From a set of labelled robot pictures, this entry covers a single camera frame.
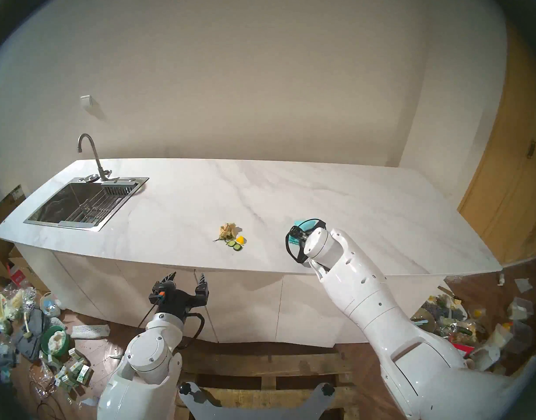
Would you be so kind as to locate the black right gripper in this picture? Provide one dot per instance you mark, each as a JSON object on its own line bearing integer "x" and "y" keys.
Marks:
{"x": 299, "y": 239}

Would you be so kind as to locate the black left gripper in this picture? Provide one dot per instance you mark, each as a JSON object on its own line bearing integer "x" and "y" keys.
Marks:
{"x": 178, "y": 299}

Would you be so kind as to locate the teal cleaning cloth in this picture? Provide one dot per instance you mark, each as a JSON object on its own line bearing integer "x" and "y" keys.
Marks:
{"x": 305, "y": 225}

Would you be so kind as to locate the brown paper scrap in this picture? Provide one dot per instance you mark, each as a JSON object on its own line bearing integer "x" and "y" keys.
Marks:
{"x": 227, "y": 231}

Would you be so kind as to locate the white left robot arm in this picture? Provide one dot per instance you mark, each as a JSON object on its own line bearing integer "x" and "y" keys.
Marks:
{"x": 147, "y": 358}

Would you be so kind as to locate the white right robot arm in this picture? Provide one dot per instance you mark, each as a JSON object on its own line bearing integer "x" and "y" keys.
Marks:
{"x": 368, "y": 301}

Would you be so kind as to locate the white kitchen counter cabinet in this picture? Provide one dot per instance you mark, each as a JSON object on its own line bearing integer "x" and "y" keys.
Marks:
{"x": 250, "y": 305}

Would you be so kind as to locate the black kitchen knife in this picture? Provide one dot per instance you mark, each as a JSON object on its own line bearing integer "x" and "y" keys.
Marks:
{"x": 449, "y": 294}

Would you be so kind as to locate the black star knob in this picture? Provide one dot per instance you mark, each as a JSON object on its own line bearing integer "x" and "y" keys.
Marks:
{"x": 186, "y": 388}
{"x": 328, "y": 389}

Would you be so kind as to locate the white foam net sleeve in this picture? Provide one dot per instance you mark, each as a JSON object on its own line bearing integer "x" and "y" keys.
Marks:
{"x": 90, "y": 331}

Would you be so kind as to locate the steel sink drain rack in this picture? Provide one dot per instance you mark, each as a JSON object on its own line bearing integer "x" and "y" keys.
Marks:
{"x": 97, "y": 209}

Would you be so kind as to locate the small green white carton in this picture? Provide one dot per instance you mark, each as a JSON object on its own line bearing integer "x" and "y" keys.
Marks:
{"x": 61, "y": 377}
{"x": 83, "y": 374}
{"x": 75, "y": 356}

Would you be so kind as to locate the white round container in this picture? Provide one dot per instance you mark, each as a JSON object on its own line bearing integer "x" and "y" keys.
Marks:
{"x": 50, "y": 305}

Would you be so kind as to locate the round steel sink cap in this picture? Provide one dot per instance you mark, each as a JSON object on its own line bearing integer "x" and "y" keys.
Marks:
{"x": 92, "y": 177}

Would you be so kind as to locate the stainless steel sink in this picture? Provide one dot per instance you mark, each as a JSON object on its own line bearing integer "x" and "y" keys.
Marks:
{"x": 62, "y": 200}

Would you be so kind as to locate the woven basket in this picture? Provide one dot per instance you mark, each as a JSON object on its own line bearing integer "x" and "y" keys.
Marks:
{"x": 425, "y": 322}

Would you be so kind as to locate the green bowl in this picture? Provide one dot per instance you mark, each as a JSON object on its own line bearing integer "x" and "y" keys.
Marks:
{"x": 47, "y": 340}

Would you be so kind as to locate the curved steel faucet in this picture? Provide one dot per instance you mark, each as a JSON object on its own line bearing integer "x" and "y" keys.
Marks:
{"x": 96, "y": 159}

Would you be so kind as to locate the purple grape bunch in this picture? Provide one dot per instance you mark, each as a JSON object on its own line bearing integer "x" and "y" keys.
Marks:
{"x": 434, "y": 309}

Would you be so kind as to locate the white paper scrap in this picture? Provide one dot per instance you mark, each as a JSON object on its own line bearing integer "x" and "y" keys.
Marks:
{"x": 90, "y": 401}

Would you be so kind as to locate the open brown cardboard box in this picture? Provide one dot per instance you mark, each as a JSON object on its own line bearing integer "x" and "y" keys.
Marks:
{"x": 31, "y": 279}

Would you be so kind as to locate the grey bag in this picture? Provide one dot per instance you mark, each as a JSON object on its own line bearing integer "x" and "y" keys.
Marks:
{"x": 31, "y": 336}

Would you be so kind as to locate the small red box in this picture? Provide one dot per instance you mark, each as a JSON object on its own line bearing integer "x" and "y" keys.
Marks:
{"x": 16, "y": 277}

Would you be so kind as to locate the yellowish plastic bag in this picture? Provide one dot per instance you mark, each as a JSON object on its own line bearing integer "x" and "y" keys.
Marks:
{"x": 7, "y": 312}

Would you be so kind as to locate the whole green cucumber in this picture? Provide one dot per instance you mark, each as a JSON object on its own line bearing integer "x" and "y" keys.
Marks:
{"x": 463, "y": 330}

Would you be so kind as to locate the flat cardboard sheet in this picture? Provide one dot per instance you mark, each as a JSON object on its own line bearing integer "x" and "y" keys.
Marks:
{"x": 7, "y": 202}

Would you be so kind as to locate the red snack packet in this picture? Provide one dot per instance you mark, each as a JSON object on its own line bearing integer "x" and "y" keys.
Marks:
{"x": 463, "y": 349}

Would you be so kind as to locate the small white bottle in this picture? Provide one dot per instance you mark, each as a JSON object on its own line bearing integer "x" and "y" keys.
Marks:
{"x": 501, "y": 279}

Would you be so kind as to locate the white plastic pitcher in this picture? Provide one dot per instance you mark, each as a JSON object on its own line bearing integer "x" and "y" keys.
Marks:
{"x": 487, "y": 355}

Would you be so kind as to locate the wooden door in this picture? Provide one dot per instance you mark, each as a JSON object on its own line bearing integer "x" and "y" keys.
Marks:
{"x": 513, "y": 183}

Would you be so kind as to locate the white crumpled paper sheet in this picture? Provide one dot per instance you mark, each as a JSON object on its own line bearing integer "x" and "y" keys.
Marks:
{"x": 523, "y": 285}

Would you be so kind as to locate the clear lidded container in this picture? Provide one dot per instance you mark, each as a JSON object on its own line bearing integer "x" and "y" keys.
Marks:
{"x": 520, "y": 309}

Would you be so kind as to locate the clear plastic box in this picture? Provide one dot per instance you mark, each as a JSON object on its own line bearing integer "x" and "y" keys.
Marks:
{"x": 521, "y": 336}

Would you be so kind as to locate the brass door hinge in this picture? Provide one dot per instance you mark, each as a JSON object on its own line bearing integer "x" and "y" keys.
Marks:
{"x": 531, "y": 149}

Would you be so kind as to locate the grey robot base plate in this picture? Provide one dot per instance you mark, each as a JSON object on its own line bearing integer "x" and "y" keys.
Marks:
{"x": 250, "y": 412}

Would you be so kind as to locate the white wall socket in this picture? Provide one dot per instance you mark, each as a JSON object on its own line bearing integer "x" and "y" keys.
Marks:
{"x": 86, "y": 101}

